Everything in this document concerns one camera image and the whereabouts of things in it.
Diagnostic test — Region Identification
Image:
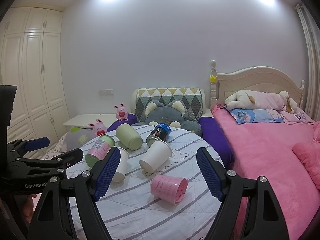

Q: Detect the white paper cup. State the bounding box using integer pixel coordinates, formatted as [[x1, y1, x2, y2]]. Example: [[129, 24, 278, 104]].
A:
[[139, 140, 172, 173], [112, 147, 129, 183]]

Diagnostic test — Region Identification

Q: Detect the green ceramic cup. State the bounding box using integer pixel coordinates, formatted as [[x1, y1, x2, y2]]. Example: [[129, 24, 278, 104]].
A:
[[116, 124, 143, 151]]

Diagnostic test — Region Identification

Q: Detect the pink plastic cup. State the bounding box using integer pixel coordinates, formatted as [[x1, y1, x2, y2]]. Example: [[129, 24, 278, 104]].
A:
[[150, 175, 189, 205]]

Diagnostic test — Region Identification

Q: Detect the person's left hand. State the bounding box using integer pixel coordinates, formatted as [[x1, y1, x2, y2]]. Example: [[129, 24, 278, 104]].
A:
[[22, 194, 37, 223]]

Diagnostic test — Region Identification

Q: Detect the heart pattern sheet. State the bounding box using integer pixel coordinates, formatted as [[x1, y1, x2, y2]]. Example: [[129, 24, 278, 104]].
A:
[[41, 139, 65, 160]]

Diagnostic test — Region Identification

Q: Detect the grey flower cushion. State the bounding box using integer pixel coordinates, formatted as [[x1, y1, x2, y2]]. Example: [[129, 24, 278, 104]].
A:
[[60, 127, 96, 153]]

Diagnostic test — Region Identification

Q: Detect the green pink labelled can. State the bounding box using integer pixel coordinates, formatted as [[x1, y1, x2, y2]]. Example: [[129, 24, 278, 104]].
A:
[[85, 134, 115, 168]]

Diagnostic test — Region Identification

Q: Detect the white bedside table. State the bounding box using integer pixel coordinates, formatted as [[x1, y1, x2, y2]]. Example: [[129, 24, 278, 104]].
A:
[[63, 114, 117, 129]]

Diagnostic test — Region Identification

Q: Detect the pink bunny plush lower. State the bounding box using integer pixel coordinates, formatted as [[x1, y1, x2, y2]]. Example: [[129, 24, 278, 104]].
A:
[[88, 119, 107, 136]]

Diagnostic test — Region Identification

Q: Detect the pink bunny plush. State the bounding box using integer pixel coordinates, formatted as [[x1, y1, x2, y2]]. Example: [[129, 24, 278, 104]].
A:
[[114, 103, 129, 122], [88, 119, 107, 136]]

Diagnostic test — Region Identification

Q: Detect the pink bunny plush upper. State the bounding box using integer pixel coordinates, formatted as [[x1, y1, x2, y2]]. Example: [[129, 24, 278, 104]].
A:
[[114, 103, 129, 122]]

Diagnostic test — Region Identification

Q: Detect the pink bed blanket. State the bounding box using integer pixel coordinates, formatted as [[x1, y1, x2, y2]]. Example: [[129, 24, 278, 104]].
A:
[[212, 106, 319, 239]]

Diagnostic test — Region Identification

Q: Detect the pink pillow right edge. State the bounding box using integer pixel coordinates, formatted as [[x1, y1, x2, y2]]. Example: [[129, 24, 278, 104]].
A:
[[292, 121, 320, 190]]

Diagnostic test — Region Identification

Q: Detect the white wardrobe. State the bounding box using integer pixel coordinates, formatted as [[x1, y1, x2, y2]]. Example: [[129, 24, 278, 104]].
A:
[[1, 7, 69, 159]]

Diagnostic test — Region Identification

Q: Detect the blue metal can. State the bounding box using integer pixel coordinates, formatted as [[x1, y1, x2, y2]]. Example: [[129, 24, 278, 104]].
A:
[[146, 123, 171, 147]]

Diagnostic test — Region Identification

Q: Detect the blue cartoon pillow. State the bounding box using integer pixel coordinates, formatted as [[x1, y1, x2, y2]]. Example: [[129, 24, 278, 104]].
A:
[[228, 108, 284, 124]]

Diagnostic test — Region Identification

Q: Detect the grey cat plush cushion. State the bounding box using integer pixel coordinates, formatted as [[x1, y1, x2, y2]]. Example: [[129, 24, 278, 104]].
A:
[[134, 100, 202, 137]]

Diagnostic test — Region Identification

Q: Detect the white pink dog plush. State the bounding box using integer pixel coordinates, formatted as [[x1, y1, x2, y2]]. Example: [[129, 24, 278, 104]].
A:
[[224, 90, 298, 114]]

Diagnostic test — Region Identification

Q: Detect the triangle pattern quilted cushion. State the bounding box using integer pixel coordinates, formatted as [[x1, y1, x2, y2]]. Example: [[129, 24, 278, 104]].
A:
[[131, 87, 206, 122]]

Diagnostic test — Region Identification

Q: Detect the cream wooden headboard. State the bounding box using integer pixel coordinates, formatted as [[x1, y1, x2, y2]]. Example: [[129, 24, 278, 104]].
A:
[[209, 60, 305, 109]]

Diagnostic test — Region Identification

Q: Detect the yellow star ornament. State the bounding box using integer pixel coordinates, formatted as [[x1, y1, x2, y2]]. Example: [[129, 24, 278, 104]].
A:
[[209, 75, 217, 83]]

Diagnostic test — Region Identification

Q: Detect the white curtain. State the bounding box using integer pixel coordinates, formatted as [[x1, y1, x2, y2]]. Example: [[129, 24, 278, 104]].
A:
[[295, 4, 319, 121]]

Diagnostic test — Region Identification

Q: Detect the white wall socket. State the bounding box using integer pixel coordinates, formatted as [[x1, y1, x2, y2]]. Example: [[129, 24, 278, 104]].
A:
[[98, 89, 114, 96]]

